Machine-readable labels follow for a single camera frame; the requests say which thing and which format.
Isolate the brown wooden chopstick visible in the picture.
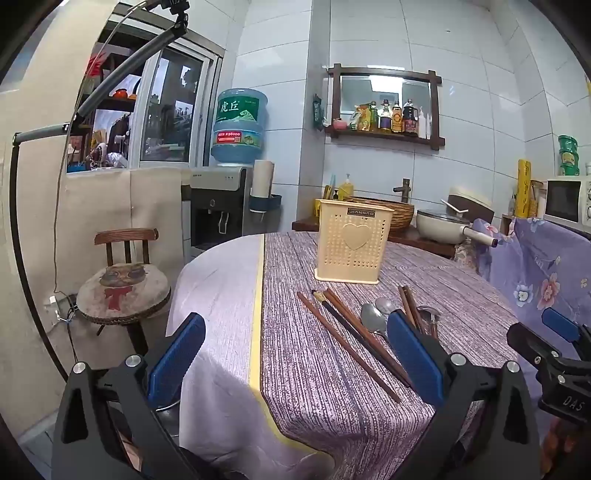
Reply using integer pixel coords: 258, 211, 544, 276
322, 289, 399, 366
398, 286, 419, 331
297, 292, 402, 404
404, 285, 428, 335
327, 287, 393, 352

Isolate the woven basin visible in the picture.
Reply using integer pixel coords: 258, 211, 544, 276
344, 196, 415, 232

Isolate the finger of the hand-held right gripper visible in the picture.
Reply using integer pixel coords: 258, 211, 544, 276
541, 307, 591, 361
506, 322, 564, 372

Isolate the sliding window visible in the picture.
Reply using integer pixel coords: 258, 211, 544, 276
131, 39, 225, 169

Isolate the water dispenser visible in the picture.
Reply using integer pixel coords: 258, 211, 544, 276
190, 167, 253, 252

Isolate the cream pan with lid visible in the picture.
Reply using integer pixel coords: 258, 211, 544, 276
416, 209, 499, 247

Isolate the wooden counter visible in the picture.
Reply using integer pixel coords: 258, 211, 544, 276
292, 217, 458, 259

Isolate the stack of green cups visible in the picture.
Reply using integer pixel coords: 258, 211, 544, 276
558, 135, 580, 176

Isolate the yellow snack bag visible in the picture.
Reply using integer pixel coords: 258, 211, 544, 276
348, 104, 370, 131

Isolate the cream plastic utensil holder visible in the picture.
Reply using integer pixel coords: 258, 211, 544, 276
314, 198, 395, 284

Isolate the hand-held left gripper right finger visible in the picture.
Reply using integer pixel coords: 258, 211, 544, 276
387, 310, 541, 480

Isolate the wooden chair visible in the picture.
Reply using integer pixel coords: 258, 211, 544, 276
95, 228, 171, 354

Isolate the grey rig pole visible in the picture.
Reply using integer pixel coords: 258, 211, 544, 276
13, 0, 191, 145

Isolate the white microwave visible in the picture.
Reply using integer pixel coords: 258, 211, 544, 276
544, 176, 591, 227

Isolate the beige cloth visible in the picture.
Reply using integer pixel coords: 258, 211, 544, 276
62, 167, 185, 370

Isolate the cat print seat cushion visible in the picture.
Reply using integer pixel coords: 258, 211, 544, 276
76, 263, 171, 325

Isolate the black curved tube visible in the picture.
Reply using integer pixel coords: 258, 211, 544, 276
8, 131, 68, 384

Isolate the brown rice cooker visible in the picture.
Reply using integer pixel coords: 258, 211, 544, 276
448, 186, 495, 222

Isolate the paper towel roll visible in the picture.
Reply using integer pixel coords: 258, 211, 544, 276
253, 160, 275, 199

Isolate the dark soy sauce bottle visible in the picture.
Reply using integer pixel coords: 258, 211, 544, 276
402, 99, 419, 136

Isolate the blue water bottle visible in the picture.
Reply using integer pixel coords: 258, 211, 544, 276
211, 89, 269, 167

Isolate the yellow roll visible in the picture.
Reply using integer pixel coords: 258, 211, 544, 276
517, 159, 532, 217

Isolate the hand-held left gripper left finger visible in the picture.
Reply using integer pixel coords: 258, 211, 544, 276
52, 312, 206, 480

